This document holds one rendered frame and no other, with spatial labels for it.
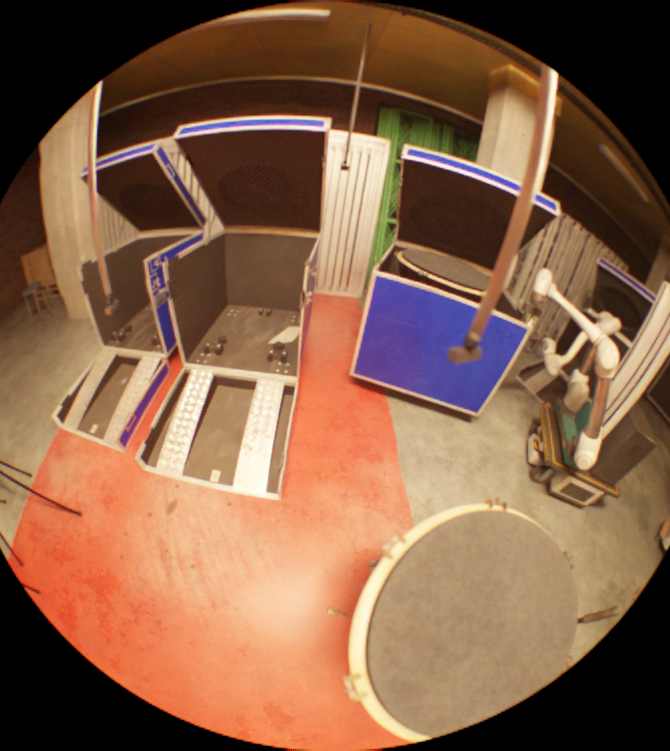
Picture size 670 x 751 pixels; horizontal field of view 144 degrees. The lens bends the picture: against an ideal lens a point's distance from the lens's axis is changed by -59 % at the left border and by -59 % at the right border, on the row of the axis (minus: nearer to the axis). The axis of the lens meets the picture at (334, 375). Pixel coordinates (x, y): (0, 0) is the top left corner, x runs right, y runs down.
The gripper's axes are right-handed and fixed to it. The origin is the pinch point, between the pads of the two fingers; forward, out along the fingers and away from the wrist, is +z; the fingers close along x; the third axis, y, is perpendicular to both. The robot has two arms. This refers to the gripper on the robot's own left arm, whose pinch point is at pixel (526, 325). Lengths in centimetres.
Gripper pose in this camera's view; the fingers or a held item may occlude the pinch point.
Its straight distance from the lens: 183.8
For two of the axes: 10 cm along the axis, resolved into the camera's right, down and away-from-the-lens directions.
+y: 2.8, -4.5, 8.5
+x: -9.4, -3.0, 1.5
